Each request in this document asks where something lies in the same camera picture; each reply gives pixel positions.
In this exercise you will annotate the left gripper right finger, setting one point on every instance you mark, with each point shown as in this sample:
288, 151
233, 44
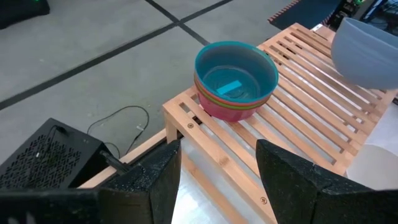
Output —
326, 202

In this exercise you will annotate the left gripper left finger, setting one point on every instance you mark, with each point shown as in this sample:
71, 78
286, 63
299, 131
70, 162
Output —
93, 207

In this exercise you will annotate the small magenta bowl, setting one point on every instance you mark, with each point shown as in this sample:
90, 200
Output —
230, 114

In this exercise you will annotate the small lime green bowl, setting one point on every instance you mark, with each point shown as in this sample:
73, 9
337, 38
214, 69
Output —
231, 107

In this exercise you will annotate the small orange bowl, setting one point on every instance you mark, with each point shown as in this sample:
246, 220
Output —
230, 103

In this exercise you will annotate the large blue-grey bowl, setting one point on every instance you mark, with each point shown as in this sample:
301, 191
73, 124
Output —
363, 56

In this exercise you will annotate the small cyan bowl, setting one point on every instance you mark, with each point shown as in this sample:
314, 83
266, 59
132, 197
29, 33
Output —
236, 62

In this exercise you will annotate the slatted wooden shelf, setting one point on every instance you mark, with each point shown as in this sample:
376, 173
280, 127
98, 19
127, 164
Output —
217, 146

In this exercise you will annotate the large white bowl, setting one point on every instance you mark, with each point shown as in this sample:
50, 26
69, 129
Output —
373, 168

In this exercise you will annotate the black perforated computer case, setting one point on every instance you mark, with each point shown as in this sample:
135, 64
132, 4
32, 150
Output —
37, 158

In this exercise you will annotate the black mat striped edge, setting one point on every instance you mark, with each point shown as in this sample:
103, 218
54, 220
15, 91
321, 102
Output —
308, 12

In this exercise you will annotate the black equipment stand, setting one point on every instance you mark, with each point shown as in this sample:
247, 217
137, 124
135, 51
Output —
345, 12

